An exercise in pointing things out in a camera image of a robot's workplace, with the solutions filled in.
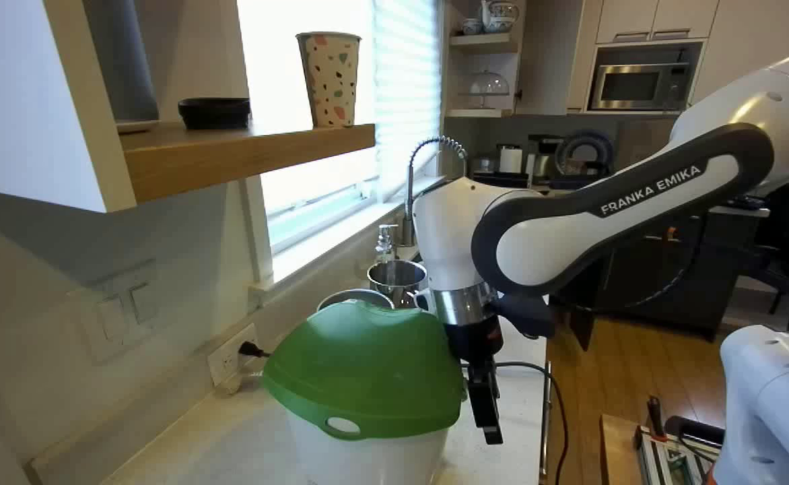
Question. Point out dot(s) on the green lidded white container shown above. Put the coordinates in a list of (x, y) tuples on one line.
[(370, 393)]

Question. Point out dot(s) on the metal bowl behind container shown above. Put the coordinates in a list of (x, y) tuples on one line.
[(355, 294)]

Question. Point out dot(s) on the black plug in outlet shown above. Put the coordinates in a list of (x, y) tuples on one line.
[(252, 348)]

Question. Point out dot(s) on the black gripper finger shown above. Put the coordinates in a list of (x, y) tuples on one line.
[(490, 426), (479, 397)]

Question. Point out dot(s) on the grey cylinder on shelf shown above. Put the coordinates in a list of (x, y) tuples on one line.
[(122, 62)]

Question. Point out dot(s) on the black bowl on shelf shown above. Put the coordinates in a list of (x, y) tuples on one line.
[(212, 112)]

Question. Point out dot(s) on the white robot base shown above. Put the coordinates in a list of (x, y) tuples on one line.
[(756, 408)]

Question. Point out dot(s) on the stainless steel pot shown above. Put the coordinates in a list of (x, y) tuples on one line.
[(400, 282)]

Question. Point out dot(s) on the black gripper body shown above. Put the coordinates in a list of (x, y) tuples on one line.
[(475, 345)]

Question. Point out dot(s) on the white window blinds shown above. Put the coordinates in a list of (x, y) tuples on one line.
[(408, 82)]

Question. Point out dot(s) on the white speckled paper cup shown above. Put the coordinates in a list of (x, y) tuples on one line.
[(330, 62)]

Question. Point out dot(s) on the built-in microwave oven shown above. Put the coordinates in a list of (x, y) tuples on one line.
[(645, 77)]

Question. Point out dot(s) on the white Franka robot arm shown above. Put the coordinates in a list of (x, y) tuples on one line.
[(494, 253)]

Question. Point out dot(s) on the white wall switch plate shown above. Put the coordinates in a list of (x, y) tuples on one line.
[(122, 311)]

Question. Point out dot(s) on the wooden wall shelf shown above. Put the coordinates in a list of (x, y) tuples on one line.
[(186, 44)]

